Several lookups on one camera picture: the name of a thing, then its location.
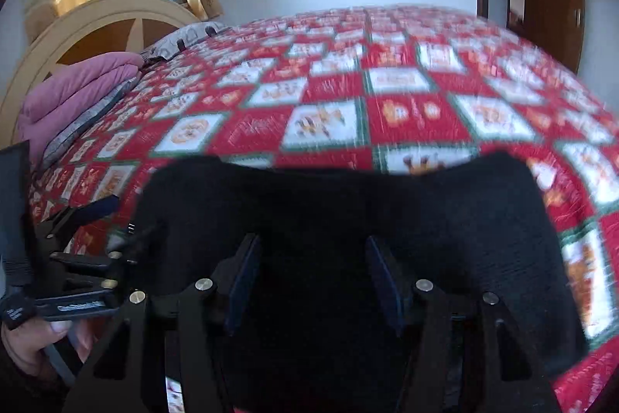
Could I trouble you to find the black pants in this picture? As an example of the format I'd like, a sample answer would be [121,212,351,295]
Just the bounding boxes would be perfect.
[131,151,588,412]

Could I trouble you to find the person left hand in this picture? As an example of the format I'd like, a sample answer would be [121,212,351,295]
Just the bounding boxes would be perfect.
[1,318,96,380]

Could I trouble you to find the grey blue pillow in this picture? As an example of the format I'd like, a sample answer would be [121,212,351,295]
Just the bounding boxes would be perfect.
[38,74,140,172]

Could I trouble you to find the pink folded blanket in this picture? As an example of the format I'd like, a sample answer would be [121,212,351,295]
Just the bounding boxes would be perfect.
[17,51,144,167]

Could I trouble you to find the cream wooden headboard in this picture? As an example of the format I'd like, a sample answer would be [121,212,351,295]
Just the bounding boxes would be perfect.
[1,0,198,148]

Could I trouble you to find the grey patterned pillow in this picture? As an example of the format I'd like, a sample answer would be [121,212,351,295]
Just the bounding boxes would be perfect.
[140,21,229,61]

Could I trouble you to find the red patchwork bedspread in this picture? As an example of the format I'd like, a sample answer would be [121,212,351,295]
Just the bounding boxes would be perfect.
[31,5,618,412]

